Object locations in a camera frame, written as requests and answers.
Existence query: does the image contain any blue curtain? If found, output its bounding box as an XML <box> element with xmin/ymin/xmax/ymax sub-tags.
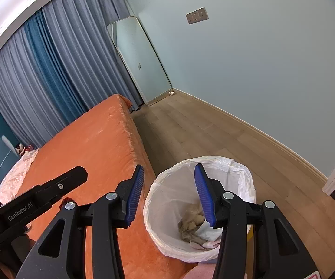
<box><xmin>25</xmin><ymin>8</ymin><xmax>115</xmax><ymax>126</ymax></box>

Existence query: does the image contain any small red white toy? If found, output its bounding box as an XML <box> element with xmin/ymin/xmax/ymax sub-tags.
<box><xmin>15</xmin><ymin>143</ymin><xmax>32</xmax><ymax>155</ymax></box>

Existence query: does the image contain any grey curtain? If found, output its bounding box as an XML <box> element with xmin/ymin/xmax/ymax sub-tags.
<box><xmin>41</xmin><ymin>0</ymin><xmax>145</xmax><ymax>114</ymax></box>
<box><xmin>0</xmin><ymin>25</ymin><xmax>72</xmax><ymax>149</ymax></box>

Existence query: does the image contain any bin with white plastic liner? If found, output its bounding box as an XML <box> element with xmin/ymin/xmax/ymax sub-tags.
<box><xmin>143</xmin><ymin>155</ymin><xmax>257</xmax><ymax>264</ymax></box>

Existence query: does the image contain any pink blanket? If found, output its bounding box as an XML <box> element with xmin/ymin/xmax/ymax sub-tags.
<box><xmin>182</xmin><ymin>263</ymin><xmax>218</xmax><ymax>279</ymax></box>

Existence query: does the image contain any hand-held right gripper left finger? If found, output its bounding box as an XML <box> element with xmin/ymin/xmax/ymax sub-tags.
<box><xmin>16</xmin><ymin>164</ymin><xmax>145</xmax><ymax>279</ymax></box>

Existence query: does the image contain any orange plush blanket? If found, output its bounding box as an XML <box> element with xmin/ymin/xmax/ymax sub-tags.
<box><xmin>0</xmin><ymin>94</ymin><xmax>200</xmax><ymax>279</ymax></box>

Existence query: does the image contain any wall switch panel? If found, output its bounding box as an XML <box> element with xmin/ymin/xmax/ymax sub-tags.
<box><xmin>185</xmin><ymin>7</ymin><xmax>209</xmax><ymax>24</ymax></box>

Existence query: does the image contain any pink lace pillow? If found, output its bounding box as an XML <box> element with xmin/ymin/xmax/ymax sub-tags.
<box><xmin>0</xmin><ymin>148</ymin><xmax>39</xmax><ymax>207</ymax></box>

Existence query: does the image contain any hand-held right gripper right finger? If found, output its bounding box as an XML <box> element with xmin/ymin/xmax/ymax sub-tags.
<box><xmin>194</xmin><ymin>163</ymin><xmax>316</xmax><ymax>279</ymax></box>

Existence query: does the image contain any light blue padded headboard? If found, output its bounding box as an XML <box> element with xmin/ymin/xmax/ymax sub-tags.
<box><xmin>0</xmin><ymin>135</ymin><xmax>19</xmax><ymax>181</ymax></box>

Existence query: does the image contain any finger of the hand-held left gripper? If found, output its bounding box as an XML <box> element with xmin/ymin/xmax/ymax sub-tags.
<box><xmin>32</xmin><ymin>166</ymin><xmax>88</xmax><ymax>210</ymax></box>

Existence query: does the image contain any standing mirror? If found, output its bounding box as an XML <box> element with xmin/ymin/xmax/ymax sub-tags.
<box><xmin>106</xmin><ymin>16</ymin><xmax>174</xmax><ymax>107</ymax></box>

